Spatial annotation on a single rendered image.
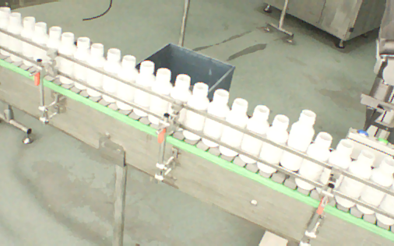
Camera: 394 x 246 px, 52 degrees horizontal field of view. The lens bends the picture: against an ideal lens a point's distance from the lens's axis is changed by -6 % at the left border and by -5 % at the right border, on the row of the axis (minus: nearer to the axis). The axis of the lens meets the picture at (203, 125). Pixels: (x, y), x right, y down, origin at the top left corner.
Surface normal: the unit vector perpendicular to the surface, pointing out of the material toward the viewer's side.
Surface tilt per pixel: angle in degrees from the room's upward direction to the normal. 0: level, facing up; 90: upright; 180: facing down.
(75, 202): 0
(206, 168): 90
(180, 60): 90
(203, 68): 90
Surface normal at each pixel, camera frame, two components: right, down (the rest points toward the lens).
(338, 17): -0.67, 0.32
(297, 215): -0.44, 0.47
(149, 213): 0.16, -0.80
